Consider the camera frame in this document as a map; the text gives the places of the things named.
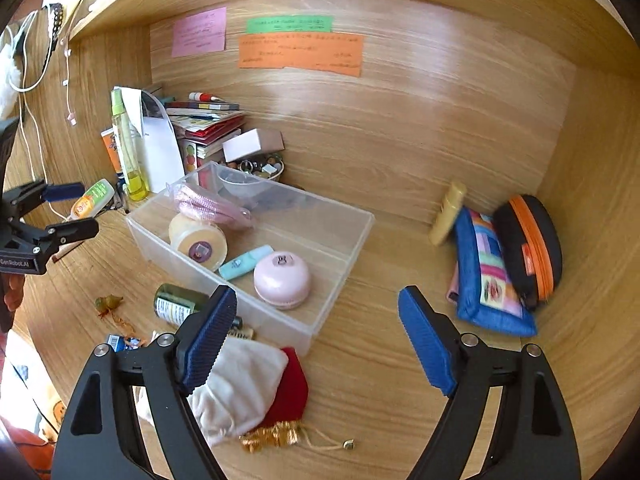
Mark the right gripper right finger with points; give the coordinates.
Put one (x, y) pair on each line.
(533, 437)

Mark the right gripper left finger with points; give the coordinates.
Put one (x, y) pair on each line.
(101, 437)

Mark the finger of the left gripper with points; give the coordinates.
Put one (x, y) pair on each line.
(69, 232)
(47, 193)

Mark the dark green glass bottle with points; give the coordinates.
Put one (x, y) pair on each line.
(173, 303)

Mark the white drawstring pouch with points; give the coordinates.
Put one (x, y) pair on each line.
(239, 389)

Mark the red velvet pouch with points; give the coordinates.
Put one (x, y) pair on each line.
(292, 393)

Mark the brown eraser block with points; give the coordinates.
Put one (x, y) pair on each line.
(242, 333)

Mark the person left hand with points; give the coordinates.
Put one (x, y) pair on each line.
(13, 286)

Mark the green orange lotion bottle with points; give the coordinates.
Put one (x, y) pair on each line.
(93, 201)

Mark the yellow spray bottle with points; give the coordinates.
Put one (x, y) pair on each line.
(126, 143)

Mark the small blue wrapped candy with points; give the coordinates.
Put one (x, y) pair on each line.
(122, 343)

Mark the orange sunscreen tube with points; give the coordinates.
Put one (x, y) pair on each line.
(109, 140)

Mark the white folded paper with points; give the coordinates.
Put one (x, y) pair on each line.
(156, 144)

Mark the cream tape roll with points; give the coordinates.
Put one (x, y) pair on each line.
(203, 243)

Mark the blue patchwork pouch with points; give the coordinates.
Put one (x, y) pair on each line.
(486, 296)

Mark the pink phone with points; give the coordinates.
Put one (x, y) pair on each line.
(453, 290)

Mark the pink mesh pouch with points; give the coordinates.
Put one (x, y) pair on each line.
(204, 206)

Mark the stack of books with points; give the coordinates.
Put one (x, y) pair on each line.
(202, 127)

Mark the light blue small tube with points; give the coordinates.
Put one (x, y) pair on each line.
(244, 263)

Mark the red white marker pen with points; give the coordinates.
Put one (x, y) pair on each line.
(204, 97)

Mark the black orange zipper case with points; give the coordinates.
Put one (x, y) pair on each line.
(531, 249)

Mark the small white cardboard box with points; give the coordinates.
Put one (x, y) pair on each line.
(257, 141)

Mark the bowl of trinkets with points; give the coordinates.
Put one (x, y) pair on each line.
(268, 166)

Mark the clear plastic storage bin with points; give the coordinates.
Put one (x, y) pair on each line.
(327, 234)

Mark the pink round compact case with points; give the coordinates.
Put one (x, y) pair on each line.
(283, 280)

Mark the pink sticky note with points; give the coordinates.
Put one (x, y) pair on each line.
(200, 33)

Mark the green sticky note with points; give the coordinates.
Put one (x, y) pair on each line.
(289, 23)

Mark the orange sticky note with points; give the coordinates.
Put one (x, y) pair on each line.
(333, 52)

